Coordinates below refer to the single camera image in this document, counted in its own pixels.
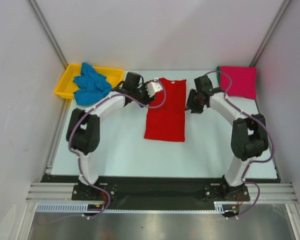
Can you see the yellow plastic tray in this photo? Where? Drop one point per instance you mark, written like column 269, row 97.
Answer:
column 66, row 86

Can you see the red t shirt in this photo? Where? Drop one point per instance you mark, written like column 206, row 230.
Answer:
column 167, row 123

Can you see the grey slotted cable duct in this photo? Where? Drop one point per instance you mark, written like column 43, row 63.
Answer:
column 93, row 208

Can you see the folded magenta t shirt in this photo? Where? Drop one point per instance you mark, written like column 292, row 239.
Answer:
column 243, row 81

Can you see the blue t shirt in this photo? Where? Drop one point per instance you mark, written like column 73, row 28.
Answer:
column 92, row 85

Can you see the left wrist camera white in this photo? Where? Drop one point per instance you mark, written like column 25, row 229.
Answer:
column 153, row 86

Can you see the aluminium frame rail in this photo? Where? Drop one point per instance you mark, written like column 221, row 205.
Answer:
column 66, row 187

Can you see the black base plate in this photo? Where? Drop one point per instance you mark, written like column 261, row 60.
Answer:
column 132, row 202

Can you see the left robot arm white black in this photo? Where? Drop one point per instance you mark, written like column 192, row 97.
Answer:
column 84, row 130

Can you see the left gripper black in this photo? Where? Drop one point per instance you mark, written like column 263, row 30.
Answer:
column 148, row 99

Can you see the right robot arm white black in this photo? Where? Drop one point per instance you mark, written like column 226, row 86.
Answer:
column 249, row 138

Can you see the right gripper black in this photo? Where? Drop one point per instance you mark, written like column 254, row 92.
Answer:
column 192, row 93

